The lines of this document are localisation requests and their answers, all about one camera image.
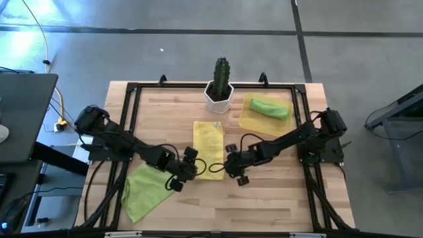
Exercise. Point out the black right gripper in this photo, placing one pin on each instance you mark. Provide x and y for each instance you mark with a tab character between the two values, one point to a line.
239	163

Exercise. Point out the white frame bracket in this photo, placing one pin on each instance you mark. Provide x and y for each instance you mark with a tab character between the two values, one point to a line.
307	235
122	234

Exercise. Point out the green cactus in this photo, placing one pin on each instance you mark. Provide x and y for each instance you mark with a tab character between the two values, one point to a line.
220	76

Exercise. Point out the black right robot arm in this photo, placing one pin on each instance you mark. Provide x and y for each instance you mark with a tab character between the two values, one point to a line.
291	139

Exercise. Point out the black angled beam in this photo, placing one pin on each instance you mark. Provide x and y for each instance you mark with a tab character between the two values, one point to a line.
59	158

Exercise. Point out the black computer mouse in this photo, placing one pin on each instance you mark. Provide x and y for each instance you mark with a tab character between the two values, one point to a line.
15	211

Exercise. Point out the lime green microfiber towel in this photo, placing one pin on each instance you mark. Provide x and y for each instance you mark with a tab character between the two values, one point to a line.
142	198

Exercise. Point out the yellow and white power plug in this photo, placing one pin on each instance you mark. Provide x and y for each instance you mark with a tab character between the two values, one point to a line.
60	125

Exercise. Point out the white round object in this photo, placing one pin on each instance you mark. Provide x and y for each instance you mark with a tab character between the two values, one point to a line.
3	134

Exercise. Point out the black table frame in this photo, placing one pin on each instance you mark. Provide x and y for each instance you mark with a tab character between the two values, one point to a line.
185	85

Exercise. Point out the black desk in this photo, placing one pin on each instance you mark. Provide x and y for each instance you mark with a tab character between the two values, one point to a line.
26	112

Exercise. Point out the yellow microfiber towel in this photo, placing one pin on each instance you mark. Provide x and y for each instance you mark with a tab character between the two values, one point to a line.
208	145

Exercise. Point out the yellow translucent basket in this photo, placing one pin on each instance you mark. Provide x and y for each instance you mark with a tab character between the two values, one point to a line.
261	127

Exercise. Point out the grey metal table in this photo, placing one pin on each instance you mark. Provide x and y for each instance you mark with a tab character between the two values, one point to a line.
393	114

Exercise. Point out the dark green microfiber towel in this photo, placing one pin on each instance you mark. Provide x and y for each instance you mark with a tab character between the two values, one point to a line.
269	109

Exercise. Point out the white plant pot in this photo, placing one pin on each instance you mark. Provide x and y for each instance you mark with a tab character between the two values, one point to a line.
218	106

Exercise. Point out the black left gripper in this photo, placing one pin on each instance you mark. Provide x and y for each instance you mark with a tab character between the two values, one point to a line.
185	170

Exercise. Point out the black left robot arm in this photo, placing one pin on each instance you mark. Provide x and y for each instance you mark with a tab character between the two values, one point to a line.
132	145

